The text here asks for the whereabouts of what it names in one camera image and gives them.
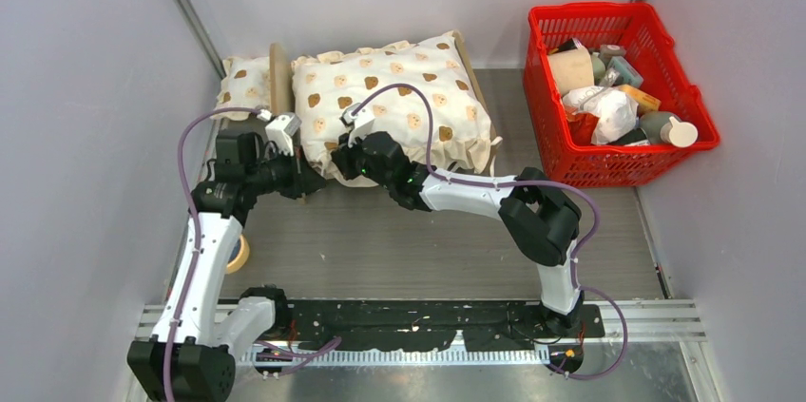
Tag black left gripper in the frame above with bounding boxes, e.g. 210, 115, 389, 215
246, 143, 327, 200

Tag large bear print cushion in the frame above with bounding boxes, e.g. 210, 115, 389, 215
289, 32, 504, 189

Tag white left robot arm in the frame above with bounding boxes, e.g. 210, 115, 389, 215
126, 130, 325, 401

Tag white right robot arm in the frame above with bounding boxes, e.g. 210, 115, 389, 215
332, 132, 585, 336

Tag tape roll with blue core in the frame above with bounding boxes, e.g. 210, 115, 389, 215
225, 235, 251, 275

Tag small bear print pillow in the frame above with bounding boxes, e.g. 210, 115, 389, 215
211, 56, 271, 121

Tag white crumpled bag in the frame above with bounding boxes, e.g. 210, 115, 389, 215
561, 86, 638, 145

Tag red plastic basket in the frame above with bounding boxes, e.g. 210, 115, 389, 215
524, 2, 720, 188

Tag teal box in basket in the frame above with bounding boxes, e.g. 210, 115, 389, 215
607, 56, 644, 88

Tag yellow box in basket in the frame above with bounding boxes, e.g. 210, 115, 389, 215
618, 85, 662, 116

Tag grey bottle with beige cap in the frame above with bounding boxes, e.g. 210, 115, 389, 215
639, 111, 699, 148

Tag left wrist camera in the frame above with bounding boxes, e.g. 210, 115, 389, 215
258, 109, 301, 156

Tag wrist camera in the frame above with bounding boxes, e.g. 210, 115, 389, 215
258, 109, 301, 156
340, 103, 375, 147

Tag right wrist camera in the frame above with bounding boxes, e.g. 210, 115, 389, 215
340, 103, 375, 147

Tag wooden pet bed frame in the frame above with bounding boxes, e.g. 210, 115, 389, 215
267, 30, 502, 205

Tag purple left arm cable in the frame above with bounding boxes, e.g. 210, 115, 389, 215
162, 106, 344, 402

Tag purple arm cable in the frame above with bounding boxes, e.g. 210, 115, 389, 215
162, 106, 344, 402
349, 83, 629, 383

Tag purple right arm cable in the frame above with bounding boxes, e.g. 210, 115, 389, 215
349, 83, 629, 383

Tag aluminium frame rail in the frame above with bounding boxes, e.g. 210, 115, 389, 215
143, 0, 241, 86

